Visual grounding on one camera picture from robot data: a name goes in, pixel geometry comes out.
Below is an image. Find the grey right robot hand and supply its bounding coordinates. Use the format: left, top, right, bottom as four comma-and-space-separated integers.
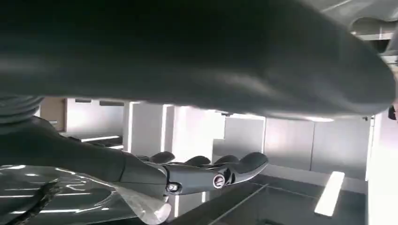
0, 0, 398, 200

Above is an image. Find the white ceiling light bar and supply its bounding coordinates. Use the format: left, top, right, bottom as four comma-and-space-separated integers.
314, 171, 346, 218
80, 135, 121, 143

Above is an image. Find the brown wooden door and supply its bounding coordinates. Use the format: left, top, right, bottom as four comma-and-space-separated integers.
39, 98, 67, 132

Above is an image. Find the ribbed grey right arm sleeve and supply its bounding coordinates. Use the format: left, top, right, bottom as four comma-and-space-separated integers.
0, 95, 45, 134

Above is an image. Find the clear plastic film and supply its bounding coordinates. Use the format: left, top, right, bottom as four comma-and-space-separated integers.
0, 165, 172, 225

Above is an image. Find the black braided cable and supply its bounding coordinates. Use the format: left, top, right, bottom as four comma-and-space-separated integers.
8, 183, 61, 225

